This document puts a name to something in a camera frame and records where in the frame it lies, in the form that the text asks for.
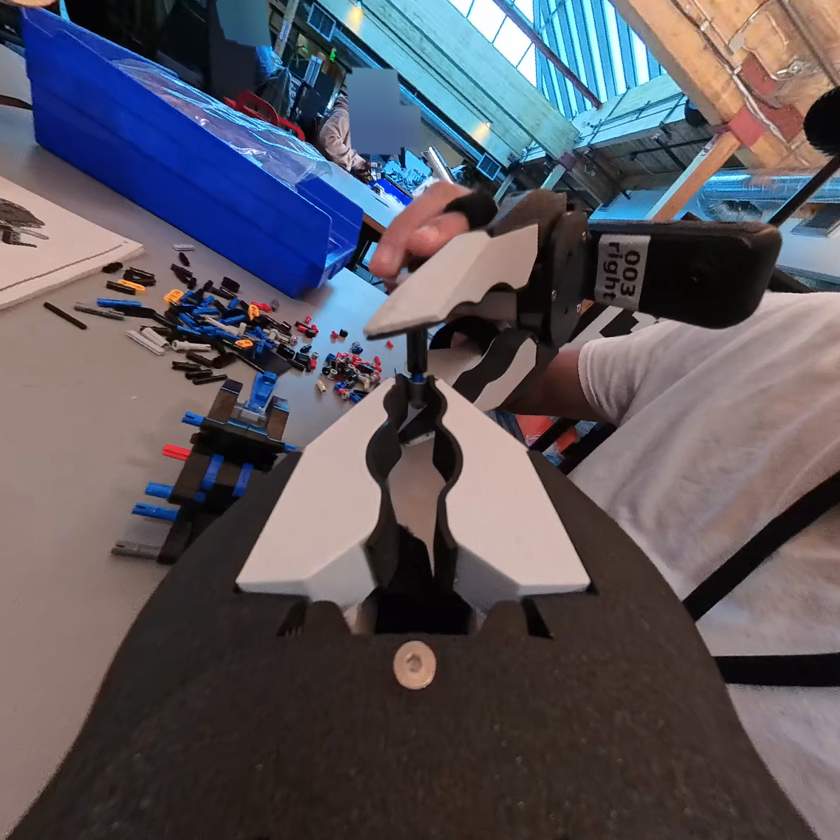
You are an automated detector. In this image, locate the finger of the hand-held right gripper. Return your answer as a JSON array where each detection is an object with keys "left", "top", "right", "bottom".
[
  {"left": 363, "top": 223, "right": 540, "bottom": 341},
  {"left": 428, "top": 327, "right": 560, "bottom": 416}
]

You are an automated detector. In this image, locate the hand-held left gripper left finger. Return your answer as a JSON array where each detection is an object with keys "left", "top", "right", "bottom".
[{"left": 235, "top": 377, "right": 411, "bottom": 634}]

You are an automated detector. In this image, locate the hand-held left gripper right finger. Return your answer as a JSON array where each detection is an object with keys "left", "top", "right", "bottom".
[{"left": 430, "top": 377, "right": 592, "bottom": 618}]

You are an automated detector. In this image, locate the small blue grey lego subassembly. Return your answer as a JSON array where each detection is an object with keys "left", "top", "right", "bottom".
[{"left": 394, "top": 331, "right": 437, "bottom": 447}]

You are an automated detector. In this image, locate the black blue lego model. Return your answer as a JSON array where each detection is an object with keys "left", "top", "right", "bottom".
[{"left": 110, "top": 371, "right": 299, "bottom": 565}]

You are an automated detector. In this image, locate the pile of small lego pieces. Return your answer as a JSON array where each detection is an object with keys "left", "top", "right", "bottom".
[{"left": 42, "top": 243, "right": 388, "bottom": 404}]

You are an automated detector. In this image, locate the lego instruction booklet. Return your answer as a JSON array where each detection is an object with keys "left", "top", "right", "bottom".
[{"left": 0, "top": 176, "right": 144, "bottom": 311}]

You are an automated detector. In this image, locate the person's right hand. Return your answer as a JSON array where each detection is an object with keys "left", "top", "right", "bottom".
[{"left": 367, "top": 181, "right": 498, "bottom": 282}]

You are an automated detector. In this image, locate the white background table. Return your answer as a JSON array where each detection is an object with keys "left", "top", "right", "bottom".
[{"left": 325, "top": 161, "right": 421, "bottom": 237}]

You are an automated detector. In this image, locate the black foam-tipped pole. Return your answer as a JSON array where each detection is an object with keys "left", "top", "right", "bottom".
[{"left": 768, "top": 87, "right": 840, "bottom": 225}]

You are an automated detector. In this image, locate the red plastic chair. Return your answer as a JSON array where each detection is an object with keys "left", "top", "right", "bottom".
[{"left": 223, "top": 91, "right": 306, "bottom": 142}]

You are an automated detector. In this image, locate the clear plastic bag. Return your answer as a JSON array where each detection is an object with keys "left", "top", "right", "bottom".
[{"left": 112, "top": 59, "right": 329, "bottom": 191}]

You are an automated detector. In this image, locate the blue plastic bin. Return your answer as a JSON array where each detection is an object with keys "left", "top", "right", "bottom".
[{"left": 20, "top": 7, "right": 365, "bottom": 299}]

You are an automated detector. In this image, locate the silver air duct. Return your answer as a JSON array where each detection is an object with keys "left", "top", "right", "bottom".
[{"left": 699, "top": 167, "right": 840, "bottom": 227}]

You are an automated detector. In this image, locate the black harness strap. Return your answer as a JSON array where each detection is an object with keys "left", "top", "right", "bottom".
[
  {"left": 682, "top": 489, "right": 840, "bottom": 621},
  {"left": 714, "top": 653, "right": 840, "bottom": 688}
]

